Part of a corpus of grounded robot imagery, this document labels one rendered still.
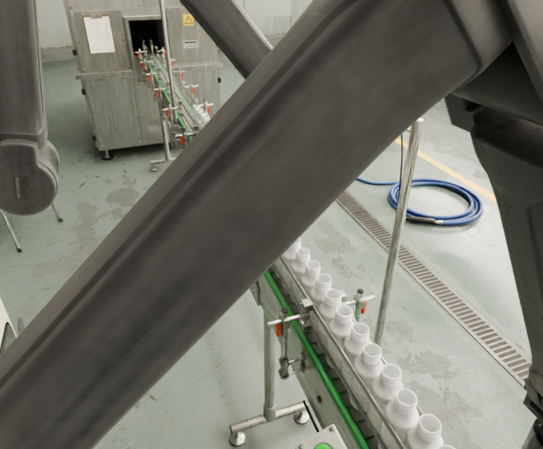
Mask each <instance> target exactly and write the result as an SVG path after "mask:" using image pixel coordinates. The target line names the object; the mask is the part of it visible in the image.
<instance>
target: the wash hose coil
mask: <svg viewBox="0 0 543 449"><path fill-rule="evenodd" d="M356 180H358V181H361V182H363V183H366V184H377V185H389V184H394V186H393V187H392V188H391V189H390V191H389V192H388V200H389V202H390V204H391V205H392V206H393V207H394V208H395V209H396V208H397V200H398V192H399V184H400V181H397V182H371V181H367V180H364V179H361V178H359V177H358V178H357V179H356ZM417 185H438V186H441V187H445V188H448V189H451V190H453V191H455V192H458V193H460V194H462V195H463V196H464V197H466V198H467V199H468V201H469V202H470V207H469V209H468V210H466V211H465V212H463V213H460V214H457V215H452V216H433V215H427V214H424V213H421V212H418V211H416V210H414V209H412V208H409V207H407V211H406V217H405V220H406V221H410V222H411V223H418V224H421V223H422V224H431V225H464V224H468V223H471V222H473V221H474V220H476V219H478V218H479V217H480V216H481V215H482V212H483V204H482V201H481V199H480V198H479V197H478V196H477V195H476V194H475V193H473V192H471V191H470V190H468V189H467V188H465V187H463V186H461V185H459V184H454V183H452V182H448V181H444V180H440V179H433V178H413V179H412V184H411V187H412V186H417ZM396 192H397V193H396ZM395 193H396V199H397V200H396V199H395ZM393 202H394V203H393ZM477 202H478V203H477ZM478 204H479V206H480V210H479V212H478V213H477V211H478V208H479V206H478ZM474 205H475V209H474ZM473 209H474V212H473V213H472V214H471V215H469V214H470V213H471V212H472V211H473ZM476 213H477V214H476ZM467 215H469V216H467Z"/></svg>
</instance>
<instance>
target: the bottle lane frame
mask: <svg viewBox="0 0 543 449"><path fill-rule="evenodd" d="M162 94H163V95H164V100H165V107H166V109H167V108H168V103H169V102H171V100H170V98H169V97H168V96H167V94H166V91H165V90H162ZM171 105H172V102H171ZM176 115H177V120H178V123H179V125H180V127H182V128H186V126H185V125H184V123H183V122H182V119H181V117H180V116H179V115H178V112H177V111H176ZM185 130H186V133H187V134H189V131H188V129H187V128H186V129H185ZM275 282H276V281H274V280H273V278H272V274H271V273H270V272H269V271H268V270H267V271H266V272H265V273H264V274H263V275H262V276H261V277H260V278H259V279H258V280H257V284H258V289H259V303H260V305H261V307H262V309H263V311H264V313H265V315H266V317H267V319H268V321H269V322H271V321H275V320H279V313H281V309H282V308H283V307H285V308H287V309H288V316H292V315H296V314H293V313H292V311H291V309H290V306H292V305H288V303H287V301H286V300H285V297H283V296H282V294H281V292H280V289H279V288H278V286H277V284H276V283H275ZM308 334H310V333H306V334H305V333H304V332H303V331H302V330H301V328H300V326H298V321H297V320H294V321H292V322H290V328H289V329H288V350H287V357H288V360H289V361H290V360H294V359H296V358H300V357H301V353H300V352H301V348H302V349H303V350H304V352H305V356H304V361H303V360H302V361H303V363H304V372H302V371H300V372H298V373H295V375H296V377H297V379H298V381H299V383H300V385H301V387H302V389H303V391H304V393H305V395H306V397H307V399H308V401H309V403H310V405H311V408H312V410H313V412H314V414H315V416H316V418H317V420H318V422H319V424H320V426H321V428H322V430H323V429H325V428H327V427H328V426H330V425H332V424H334V425H335V426H336V429H337V431H338V433H339V435H340V437H341V438H342V439H343V441H344V444H345V446H346V448H347V449H370V447H369V445H368V441H369V440H370V439H372V438H373V437H370V438H364V436H363V435H362V433H361V431H360V429H359V427H358V426H359V424H361V423H362V422H363V421H360V422H355V421H354V419H353V417H352V415H351V414H350V412H349V411H350V409H352V408H353V406H352V407H346V405H345V403H344V401H343V399H342V397H341V395H342V394H344V393H346V392H344V393H338V391H337V390H336V387H335V385H334V384H333V382H334V381H335V380H331V379H330V377H329V376H328V374H327V372H326V369H327V368H329V367H330V366H329V367H323V365H322V363H321V361H320V359H319V357H320V356H322V355H316V353H315V351H314V349H313V348H312V346H313V345H316V344H311V343H310V342H309V340H308V338H306V335H308ZM300 363H301V361H298V362H295V363H291V364H290V365H291V367H292V369H293V371H295V370H298V369H300ZM336 380H338V379H336Z"/></svg>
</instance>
